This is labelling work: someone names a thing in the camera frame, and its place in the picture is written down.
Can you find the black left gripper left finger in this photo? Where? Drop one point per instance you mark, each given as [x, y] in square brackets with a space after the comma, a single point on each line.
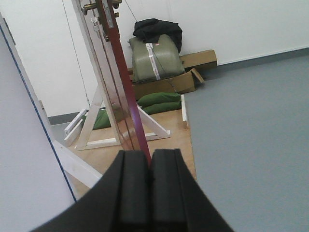
[105, 209]

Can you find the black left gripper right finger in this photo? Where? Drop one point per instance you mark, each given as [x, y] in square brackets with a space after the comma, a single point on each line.
[178, 203]

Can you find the brown wooden door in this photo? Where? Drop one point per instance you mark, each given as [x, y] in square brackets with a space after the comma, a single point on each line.
[108, 19]

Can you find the plywood base board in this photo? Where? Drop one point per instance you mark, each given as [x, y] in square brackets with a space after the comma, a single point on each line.
[135, 170]

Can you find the white foreground panel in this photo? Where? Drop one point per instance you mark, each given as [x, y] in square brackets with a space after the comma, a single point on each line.
[35, 169]

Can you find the white wooden edge batten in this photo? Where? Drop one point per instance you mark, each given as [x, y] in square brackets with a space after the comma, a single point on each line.
[184, 113]

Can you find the lower green sandbag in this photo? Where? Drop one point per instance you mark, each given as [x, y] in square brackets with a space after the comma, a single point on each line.
[162, 107]

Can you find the upper green sandbag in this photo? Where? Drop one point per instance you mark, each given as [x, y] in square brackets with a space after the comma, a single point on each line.
[158, 98]

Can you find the open flat cardboard box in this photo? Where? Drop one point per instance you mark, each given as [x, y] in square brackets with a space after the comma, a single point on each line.
[181, 84]

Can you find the long cardboard box marked 2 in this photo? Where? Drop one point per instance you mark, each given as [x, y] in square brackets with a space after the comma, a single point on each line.
[202, 60]

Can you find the black cloth bundle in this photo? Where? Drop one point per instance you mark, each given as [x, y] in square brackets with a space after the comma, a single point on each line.
[150, 30]

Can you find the green sandbag behind frame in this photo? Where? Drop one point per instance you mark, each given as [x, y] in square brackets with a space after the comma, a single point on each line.
[102, 119]

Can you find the brass door handle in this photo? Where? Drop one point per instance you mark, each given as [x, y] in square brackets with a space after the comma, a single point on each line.
[91, 6]

